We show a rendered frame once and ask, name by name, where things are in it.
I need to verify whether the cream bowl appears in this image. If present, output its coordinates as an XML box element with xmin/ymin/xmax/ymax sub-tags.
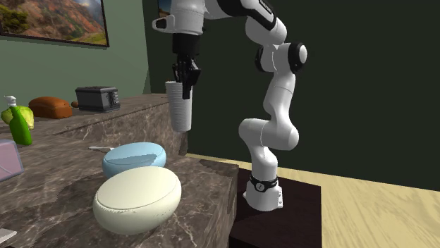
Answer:
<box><xmin>92</xmin><ymin>166</ymin><xmax>183</xmax><ymax>236</ymax></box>

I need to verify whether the black toaster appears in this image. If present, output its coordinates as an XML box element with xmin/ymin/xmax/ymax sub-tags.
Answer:
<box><xmin>75</xmin><ymin>86</ymin><xmax>121</xmax><ymax>113</ymax></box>

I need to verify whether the dark robot stand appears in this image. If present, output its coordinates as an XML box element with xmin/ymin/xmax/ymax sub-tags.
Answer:
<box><xmin>228</xmin><ymin>167</ymin><xmax>323</xmax><ymax>248</ymax></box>

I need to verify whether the green spray bottle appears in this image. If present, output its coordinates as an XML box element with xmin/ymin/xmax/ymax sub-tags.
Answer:
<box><xmin>3</xmin><ymin>95</ymin><xmax>34</xmax><ymax>146</ymax></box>

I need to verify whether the green lettuce head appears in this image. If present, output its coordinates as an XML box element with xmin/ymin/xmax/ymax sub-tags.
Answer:
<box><xmin>0</xmin><ymin>105</ymin><xmax>35</xmax><ymax>130</ymax></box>

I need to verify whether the white ribbed cup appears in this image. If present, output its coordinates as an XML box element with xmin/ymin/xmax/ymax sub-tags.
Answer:
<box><xmin>165</xmin><ymin>80</ymin><xmax>194</xmax><ymax>133</ymax></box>

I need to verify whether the purple box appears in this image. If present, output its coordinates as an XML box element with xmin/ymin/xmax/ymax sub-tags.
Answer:
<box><xmin>0</xmin><ymin>139</ymin><xmax>25</xmax><ymax>183</ymax></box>

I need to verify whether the brown bread loaf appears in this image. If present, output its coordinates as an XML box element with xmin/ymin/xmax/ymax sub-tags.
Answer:
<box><xmin>28</xmin><ymin>96</ymin><xmax>74</xmax><ymax>120</ymax></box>

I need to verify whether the flat white thing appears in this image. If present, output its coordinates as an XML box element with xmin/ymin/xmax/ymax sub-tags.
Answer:
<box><xmin>0</xmin><ymin>228</ymin><xmax>18</xmax><ymax>244</ymax></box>

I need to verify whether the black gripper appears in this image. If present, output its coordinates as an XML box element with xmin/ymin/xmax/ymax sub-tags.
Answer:
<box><xmin>171</xmin><ymin>32</ymin><xmax>202</xmax><ymax>101</ymax></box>

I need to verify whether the light blue bowl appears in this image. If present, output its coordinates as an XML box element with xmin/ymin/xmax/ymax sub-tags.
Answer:
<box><xmin>102</xmin><ymin>142</ymin><xmax>167</xmax><ymax>179</ymax></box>

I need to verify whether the landscape wall picture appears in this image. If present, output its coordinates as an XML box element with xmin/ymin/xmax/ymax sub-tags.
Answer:
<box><xmin>0</xmin><ymin>0</ymin><xmax>111</xmax><ymax>48</ymax></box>

